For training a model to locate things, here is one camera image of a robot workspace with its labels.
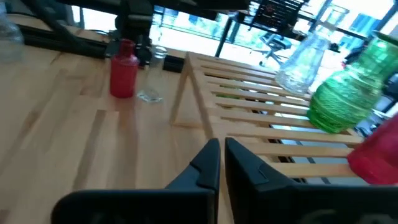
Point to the grey desk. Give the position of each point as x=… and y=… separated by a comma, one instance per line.
x=225, y=37

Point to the office chair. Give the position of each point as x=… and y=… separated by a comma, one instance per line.
x=273, y=43

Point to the red cylindrical glass vase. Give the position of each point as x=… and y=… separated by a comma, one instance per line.
x=379, y=155

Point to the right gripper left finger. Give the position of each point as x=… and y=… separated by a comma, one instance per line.
x=140, y=207

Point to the red ribbed bottle vase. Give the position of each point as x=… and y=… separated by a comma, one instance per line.
x=123, y=74

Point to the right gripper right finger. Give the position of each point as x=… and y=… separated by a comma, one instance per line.
x=295, y=205

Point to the clear conical glass vase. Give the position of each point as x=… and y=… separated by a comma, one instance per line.
x=152, y=93

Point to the green bulbous glass vase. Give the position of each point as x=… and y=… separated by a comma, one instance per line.
x=342, y=99

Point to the wooden slatted shelf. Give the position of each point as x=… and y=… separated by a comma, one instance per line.
x=280, y=134

